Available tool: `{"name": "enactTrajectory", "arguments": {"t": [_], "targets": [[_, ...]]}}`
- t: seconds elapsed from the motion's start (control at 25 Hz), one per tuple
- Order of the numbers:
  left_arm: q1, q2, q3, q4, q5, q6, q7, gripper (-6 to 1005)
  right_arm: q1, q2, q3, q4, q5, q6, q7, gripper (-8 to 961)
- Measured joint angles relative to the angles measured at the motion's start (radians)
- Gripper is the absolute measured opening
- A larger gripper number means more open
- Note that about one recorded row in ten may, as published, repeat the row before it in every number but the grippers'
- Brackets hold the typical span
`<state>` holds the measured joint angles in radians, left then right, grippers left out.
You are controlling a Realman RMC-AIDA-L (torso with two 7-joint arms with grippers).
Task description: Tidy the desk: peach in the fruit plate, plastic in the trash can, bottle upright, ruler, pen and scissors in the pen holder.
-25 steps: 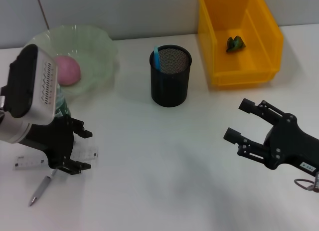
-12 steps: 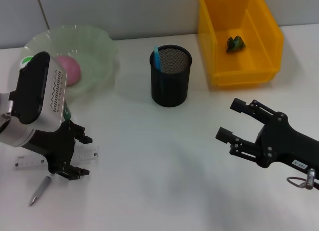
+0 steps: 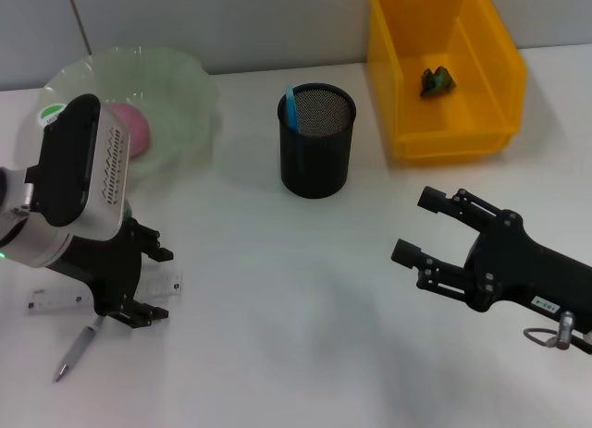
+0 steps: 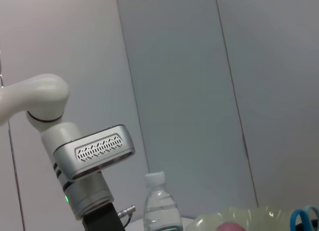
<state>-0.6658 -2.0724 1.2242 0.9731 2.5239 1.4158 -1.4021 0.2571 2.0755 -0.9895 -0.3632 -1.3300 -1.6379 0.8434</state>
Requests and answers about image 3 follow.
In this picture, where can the translucent green fruit plate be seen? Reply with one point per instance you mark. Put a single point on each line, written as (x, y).
(180, 100)

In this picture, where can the silver ballpoint pen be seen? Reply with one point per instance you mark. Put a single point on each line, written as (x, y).
(76, 349)

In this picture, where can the transparent plastic ruler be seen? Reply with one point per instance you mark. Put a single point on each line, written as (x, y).
(159, 284)

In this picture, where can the pink peach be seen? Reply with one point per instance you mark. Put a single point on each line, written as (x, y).
(139, 127)

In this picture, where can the blue scissors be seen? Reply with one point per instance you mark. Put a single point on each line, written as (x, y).
(291, 109)

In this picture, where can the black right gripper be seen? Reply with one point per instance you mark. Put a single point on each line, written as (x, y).
(522, 271)

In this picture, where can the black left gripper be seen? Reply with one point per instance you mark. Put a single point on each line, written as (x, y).
(111, 266)

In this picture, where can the clear water bottle green label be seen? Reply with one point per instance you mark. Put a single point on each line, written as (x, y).
(48, 113)

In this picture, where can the green plastic wrapper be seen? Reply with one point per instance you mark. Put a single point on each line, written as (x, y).
(435, 82)

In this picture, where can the black mesh pen cup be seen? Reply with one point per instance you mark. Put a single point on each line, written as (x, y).
(319, 169)

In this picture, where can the yellow plastic storage bin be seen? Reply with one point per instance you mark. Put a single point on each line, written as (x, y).
(439, 118)

